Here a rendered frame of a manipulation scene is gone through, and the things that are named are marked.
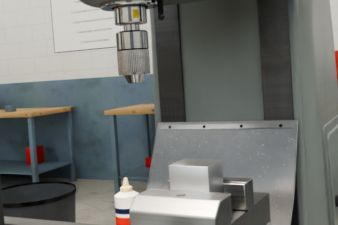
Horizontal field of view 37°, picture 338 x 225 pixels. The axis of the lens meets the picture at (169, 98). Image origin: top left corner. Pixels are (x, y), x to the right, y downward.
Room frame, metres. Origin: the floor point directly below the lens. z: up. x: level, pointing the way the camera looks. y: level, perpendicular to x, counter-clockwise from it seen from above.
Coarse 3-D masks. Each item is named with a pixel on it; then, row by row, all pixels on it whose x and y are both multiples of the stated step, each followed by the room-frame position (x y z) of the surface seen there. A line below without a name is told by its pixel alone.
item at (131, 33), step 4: (120, 32) 0.72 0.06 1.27; (124, 32) 0.71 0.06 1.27; (128, 32) 0.71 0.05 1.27; (132, 32) 0.71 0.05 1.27; (136, 32) 0.71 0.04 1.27; (140, 32) 0.72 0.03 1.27; (144, 32) 0.72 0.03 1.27; (116, 36) 0.73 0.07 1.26; (120, 36) 0.72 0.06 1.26; (124, 36) 0.72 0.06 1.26; (128, 36) 0.71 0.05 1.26; (132, 36) 0.71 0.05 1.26; (136, 36) 0.71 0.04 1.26; (140, 36) 0.72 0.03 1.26; (144, 36) 0.72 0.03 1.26
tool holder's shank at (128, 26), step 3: (123, 24) 0.72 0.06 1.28; (126, 24) 0.73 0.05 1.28; (129, 24) 0.73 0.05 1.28; (132, 24) 0.73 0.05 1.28; (135, 24) 0.73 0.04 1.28; (138, 24) 0.74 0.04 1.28; (123, 27) 0.73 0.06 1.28; (126, 27) 0.73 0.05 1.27; (129, 27) 0.73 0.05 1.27; (132, 27) 0.73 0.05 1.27; (135, 27) 0.73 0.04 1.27; (138, 27) 0.73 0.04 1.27; (126, 30) 0.73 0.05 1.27; (129, 30) 0.73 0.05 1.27
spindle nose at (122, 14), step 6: (120, 6) 0.72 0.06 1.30; (126, 6) 0.71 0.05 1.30; (132, 6) 0.71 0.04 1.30; (138, 6) 0.72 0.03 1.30; (144, 6) 0.73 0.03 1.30; (114, 12) 0.73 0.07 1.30; (120, 12) 0.72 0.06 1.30; (126, 12) 0.71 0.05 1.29; (132, 12) 0.71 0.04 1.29; (138, 12) 0.72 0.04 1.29; (144, 12) 0.73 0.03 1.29; (114, 18) 0.73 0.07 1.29; (120, 18) 0.72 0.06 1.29; (126, 18) 0.71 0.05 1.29; (132, 18) 0.71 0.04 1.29; (138, 18) 0.72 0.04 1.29; (144, 18) 0.73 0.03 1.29; (120, 24) 0.73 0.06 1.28
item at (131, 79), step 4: (124, 76) 0.73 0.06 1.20; (128, 76) 0.72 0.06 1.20; (132, 76) 0.72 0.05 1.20; (136, 76) 0.72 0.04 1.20; (140, 76) 0.72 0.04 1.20; (144, 76) 0.73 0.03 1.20; (128, 80) 0.73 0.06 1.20; (132, 80) 0.72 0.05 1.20; (136, 80) 0.72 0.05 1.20; (140, 80) 0.73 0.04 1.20
